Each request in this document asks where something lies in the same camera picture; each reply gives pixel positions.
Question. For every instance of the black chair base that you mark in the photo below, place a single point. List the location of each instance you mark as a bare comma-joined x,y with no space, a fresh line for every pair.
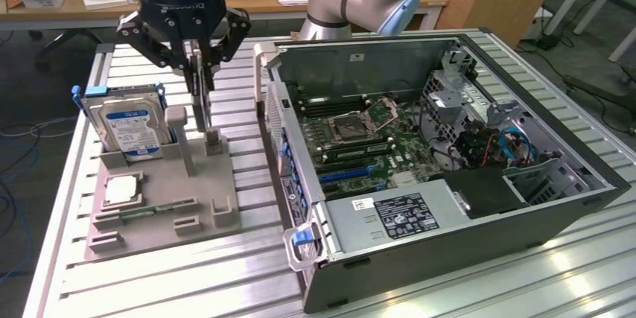
59,40
605,89

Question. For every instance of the long PCIe expansion slot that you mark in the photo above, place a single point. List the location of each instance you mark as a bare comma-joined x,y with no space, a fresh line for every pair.
348,172

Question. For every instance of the hard drive with blue label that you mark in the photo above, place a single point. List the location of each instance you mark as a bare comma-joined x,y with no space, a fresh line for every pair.
95,91

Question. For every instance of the CPU socket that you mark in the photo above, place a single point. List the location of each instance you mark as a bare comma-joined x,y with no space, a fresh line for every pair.
348,128

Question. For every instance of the silver chipset heatsink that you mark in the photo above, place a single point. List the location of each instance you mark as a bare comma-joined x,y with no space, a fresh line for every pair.
407,180

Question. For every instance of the blue case release latch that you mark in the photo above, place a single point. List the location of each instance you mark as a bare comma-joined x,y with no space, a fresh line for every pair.
300,238

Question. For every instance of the green RAM stick in slot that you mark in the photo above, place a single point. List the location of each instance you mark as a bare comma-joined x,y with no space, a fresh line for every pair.
357,151

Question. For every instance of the open black PC case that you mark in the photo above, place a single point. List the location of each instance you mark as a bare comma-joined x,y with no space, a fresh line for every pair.
447,258

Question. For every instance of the grey power supply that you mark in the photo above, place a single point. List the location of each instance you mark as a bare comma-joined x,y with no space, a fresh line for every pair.
357,228

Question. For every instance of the black plastic air shroud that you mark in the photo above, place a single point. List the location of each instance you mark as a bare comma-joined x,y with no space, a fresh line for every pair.
481,191

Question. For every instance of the graphics card with metal bracket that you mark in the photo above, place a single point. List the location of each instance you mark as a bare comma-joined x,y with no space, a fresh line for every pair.
203,109

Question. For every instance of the black RAM slot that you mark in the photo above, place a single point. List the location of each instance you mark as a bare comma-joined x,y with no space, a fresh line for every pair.
332,102
335,111

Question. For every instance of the loose green RAM stick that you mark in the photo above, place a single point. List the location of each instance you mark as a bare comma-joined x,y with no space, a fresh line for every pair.
144,210

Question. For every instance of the green motherboard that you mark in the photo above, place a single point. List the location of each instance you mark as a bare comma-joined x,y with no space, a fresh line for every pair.
412,146

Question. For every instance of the metal socket cover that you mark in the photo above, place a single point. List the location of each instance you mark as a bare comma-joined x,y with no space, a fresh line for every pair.
383,113

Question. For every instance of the hard disk with blue label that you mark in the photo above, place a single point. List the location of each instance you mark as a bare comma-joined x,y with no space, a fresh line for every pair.
129,128

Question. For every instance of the silver CPU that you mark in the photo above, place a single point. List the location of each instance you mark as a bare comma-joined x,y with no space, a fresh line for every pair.
121,189

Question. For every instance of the grey parts rack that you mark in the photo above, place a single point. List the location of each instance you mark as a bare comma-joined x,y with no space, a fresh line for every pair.
164,184

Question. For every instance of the black power adapter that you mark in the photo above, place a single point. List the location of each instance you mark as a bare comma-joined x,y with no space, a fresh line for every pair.
547,42

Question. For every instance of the metal disk bay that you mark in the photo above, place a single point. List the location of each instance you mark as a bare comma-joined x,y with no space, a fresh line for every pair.
447,109
547,184

